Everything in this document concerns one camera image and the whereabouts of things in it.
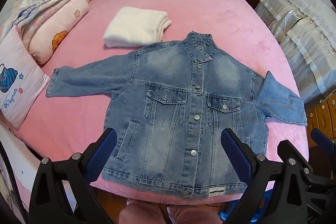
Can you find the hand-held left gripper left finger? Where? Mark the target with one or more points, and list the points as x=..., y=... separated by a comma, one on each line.
x=106, y=150

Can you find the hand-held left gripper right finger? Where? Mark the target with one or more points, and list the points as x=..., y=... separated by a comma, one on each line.
x=236, y=153

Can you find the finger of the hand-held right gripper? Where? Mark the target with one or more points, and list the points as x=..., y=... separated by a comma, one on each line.
x=321, y=138
x=284, y=148

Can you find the blue denim jacket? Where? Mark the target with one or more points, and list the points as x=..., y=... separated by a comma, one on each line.
x=170, y=108

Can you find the wooden drawer cabinet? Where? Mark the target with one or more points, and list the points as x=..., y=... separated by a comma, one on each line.
x=323, y=113

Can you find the blue plastic object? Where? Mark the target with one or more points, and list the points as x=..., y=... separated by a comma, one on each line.
x=225, y=213

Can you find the person's pink trousers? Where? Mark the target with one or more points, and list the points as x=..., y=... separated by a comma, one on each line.
x=147, y=213

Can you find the furniture under beige lace cover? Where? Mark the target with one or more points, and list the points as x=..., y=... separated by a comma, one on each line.
x=302, y=29

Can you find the pink cartoon print pillow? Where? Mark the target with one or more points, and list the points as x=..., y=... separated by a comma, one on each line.
x=21, y=77

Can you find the folded white fluffy garment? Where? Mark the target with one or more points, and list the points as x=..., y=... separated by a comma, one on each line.
x=134, y=27

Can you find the folded pink quilt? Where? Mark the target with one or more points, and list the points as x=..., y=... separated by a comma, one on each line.
x=52, y=29

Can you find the pink bed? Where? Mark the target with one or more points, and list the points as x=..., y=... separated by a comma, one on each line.
x=210, y=16

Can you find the folded floral quilt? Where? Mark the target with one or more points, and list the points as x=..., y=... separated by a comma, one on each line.
x=39, y=1

